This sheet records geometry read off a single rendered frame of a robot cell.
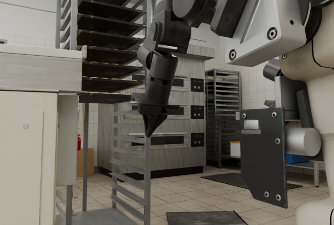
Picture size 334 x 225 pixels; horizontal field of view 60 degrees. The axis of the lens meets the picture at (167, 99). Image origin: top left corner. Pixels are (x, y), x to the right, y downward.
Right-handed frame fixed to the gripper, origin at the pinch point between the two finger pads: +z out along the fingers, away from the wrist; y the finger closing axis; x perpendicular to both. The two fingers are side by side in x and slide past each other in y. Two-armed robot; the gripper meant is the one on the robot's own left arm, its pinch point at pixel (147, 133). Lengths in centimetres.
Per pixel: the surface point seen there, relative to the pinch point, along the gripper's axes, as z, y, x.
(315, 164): 118, -313, -131
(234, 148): 179, -316, -271
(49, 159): -7.6, 24.8, 21.0
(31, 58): -19.2, 27.6, 13.7
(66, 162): -4.7, 21.8, 17.5
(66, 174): -3.0, 21.8, 18.3
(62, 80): -17.0, 23.4, 15.4
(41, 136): -10.4, 25.9, 19.6
